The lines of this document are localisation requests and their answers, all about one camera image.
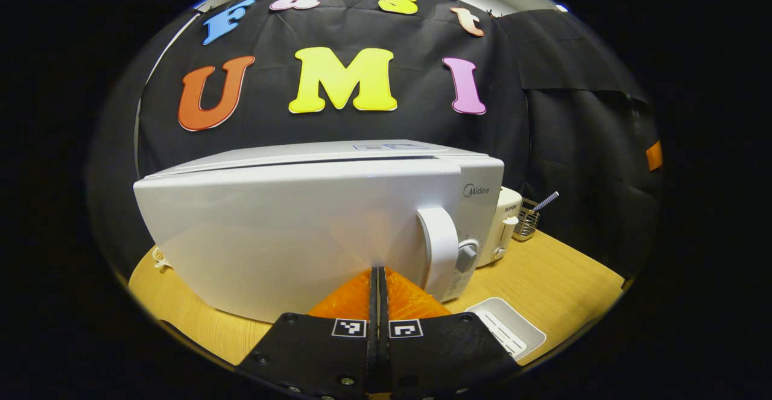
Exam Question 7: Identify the white rectangular tray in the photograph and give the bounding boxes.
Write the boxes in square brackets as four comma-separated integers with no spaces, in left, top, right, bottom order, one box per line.
[466,297,547,360]

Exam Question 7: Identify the white toaster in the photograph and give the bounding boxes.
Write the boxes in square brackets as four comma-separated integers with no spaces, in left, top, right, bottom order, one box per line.
[475,186,523,268]

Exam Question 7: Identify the white microwave oven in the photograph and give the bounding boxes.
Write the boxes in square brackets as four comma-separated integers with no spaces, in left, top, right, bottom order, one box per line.
[133,139,505,323]

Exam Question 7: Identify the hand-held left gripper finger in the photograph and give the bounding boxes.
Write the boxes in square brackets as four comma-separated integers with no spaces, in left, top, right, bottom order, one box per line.
[379,266,522,400]
[235,267,379,400]

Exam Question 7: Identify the metal wire utensil holder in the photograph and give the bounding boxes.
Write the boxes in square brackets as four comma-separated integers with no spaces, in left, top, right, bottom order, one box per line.
[513,198,541,243]

